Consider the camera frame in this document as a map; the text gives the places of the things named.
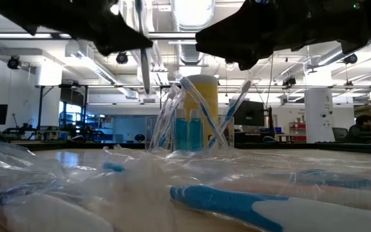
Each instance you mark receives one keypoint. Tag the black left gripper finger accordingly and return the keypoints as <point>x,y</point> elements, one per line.
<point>114,35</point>

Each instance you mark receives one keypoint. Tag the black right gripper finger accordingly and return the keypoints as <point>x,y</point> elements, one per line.
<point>243,38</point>

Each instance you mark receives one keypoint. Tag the purple toothbrush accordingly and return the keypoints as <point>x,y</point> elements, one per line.
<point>166,122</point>
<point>18,193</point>

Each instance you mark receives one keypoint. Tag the blue mouthwash bottle white cap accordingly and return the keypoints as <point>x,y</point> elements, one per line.
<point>195,132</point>
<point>181,132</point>

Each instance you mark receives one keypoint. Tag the black linear ceiling light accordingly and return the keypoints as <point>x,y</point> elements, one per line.
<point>172,35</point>

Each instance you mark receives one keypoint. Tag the yellow-label wipes canister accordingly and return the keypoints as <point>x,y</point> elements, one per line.
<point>208,96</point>

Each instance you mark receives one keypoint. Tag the black desk monitor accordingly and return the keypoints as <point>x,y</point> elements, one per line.
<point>250,112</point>

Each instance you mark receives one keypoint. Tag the clear acrylic organizer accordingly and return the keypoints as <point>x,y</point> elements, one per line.
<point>230,132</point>

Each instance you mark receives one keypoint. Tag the person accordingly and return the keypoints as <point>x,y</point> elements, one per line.
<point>362,129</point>

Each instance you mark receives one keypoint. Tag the red storage shelf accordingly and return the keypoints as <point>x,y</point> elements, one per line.
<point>296,137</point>

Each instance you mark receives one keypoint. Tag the cluttered workbench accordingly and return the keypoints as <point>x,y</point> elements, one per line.
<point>43,133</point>

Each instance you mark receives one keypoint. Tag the black ceiling camera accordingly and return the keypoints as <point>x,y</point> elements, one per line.
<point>121,58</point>
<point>13,62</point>
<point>289,82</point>
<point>350,59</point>

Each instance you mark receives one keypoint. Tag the silver ventilation duct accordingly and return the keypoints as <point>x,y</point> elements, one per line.
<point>188,51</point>

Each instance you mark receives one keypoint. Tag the black station frame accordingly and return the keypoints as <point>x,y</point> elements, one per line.
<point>40,106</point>

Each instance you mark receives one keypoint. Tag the black aluminium table frame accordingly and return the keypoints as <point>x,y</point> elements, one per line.
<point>301,147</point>

